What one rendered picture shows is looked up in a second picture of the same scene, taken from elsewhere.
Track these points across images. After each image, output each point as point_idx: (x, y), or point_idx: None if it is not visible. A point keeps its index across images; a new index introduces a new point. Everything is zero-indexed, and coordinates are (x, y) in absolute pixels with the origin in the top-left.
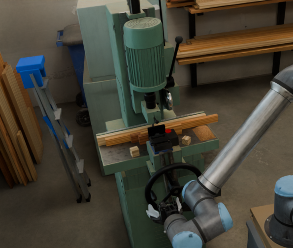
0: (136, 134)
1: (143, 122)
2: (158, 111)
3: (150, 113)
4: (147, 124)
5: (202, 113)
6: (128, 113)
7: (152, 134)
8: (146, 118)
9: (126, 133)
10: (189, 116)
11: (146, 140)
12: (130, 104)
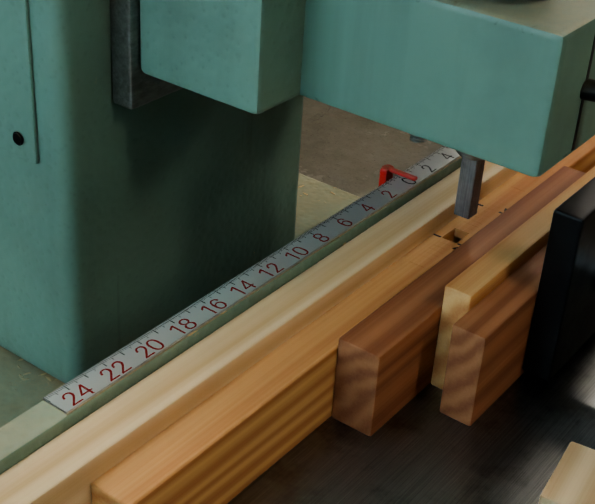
0: (404, 317)
1: (180, 231)
2: None
3: (579, 41)
4: (392, 206)
5: None
6: (83, 158)
7: (586, 274)
8: (465, 120)
9: (284, 344)
10: None
11: (516, 356)
12: (104, 50)
